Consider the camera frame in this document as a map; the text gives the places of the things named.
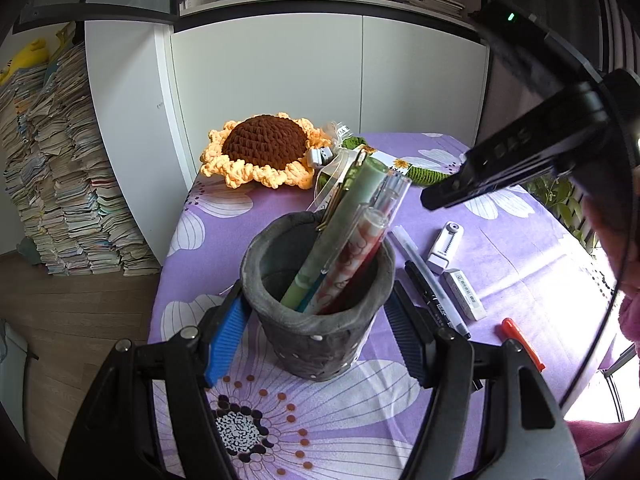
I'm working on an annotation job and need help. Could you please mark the dotted pen holder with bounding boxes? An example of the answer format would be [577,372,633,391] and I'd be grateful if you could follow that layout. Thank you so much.
[240,211,397,384]

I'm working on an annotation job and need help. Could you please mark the pale green pen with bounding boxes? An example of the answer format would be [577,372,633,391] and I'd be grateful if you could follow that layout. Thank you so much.
[280,156,390,309]

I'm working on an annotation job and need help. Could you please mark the stack of flat books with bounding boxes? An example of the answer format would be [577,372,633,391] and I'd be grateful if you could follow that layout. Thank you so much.
[389,0,467,21]

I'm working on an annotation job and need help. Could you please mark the translucent white pen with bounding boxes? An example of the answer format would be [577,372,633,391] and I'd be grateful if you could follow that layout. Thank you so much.
[390,225,453,313]

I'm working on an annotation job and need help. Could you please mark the red gel pen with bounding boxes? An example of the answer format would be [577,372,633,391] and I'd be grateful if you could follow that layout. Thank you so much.
[350,170,412,251]

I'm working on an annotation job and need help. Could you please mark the sunflower gift card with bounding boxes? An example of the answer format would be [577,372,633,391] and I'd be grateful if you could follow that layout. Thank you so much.
[369,147,417,172]

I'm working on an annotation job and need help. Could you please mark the green potted plant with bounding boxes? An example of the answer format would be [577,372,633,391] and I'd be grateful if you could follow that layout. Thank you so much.
[525,175,602,257]

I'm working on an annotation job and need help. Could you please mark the tall pile of worn books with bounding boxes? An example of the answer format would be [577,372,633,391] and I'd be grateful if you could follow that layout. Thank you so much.
[0,22,162,279]

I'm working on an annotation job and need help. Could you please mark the orange pen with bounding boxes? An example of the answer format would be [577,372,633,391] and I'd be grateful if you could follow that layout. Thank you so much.
[500,317,547,372]

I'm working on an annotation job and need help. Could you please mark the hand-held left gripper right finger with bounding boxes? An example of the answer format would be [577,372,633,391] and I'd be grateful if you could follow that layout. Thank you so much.
[385,280,586,480]

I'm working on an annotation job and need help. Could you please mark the yellow plush toy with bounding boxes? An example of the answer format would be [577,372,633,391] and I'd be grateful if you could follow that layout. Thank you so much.
[0,37,47,86]

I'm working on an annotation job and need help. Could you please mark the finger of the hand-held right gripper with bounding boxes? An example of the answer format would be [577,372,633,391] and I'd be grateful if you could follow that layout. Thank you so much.
[420,152,502,211]

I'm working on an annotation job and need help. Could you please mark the crochet sunflower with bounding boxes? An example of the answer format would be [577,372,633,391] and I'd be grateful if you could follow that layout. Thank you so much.
[200,114,468,192]

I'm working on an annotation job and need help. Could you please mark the person's right hand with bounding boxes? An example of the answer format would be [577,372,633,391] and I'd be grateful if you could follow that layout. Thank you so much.
[585,195,640,346]

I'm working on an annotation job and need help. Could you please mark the white bookcase cabinet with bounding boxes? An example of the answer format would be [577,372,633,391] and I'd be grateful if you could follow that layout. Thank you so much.
[84,0,494,267]

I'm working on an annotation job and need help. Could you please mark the white eraser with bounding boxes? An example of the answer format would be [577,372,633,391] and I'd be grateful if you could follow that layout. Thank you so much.
[442,268,488,322]

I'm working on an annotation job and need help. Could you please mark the person's right forearm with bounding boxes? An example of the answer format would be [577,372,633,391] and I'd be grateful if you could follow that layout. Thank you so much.
[567,410,640,480]

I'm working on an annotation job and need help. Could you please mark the purple floral tablecloth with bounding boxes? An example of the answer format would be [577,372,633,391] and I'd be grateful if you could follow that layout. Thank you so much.
[147,132,626,480]

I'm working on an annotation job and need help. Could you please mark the red patterned pen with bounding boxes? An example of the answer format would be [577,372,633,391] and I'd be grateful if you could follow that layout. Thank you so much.
[312,205,392,315]

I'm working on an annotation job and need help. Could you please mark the white correction tape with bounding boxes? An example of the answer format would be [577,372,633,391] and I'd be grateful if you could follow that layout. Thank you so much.
[426,221,465,276]

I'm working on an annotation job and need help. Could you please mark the black marker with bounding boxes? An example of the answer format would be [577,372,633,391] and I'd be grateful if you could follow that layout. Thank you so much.
[403,259,472,339]

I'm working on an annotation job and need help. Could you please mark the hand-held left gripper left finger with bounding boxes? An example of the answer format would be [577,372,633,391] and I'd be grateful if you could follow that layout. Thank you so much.
[57,280,251,480]

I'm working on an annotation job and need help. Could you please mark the blue pen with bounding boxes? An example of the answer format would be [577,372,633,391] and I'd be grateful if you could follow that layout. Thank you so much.
[297,267,329,313]

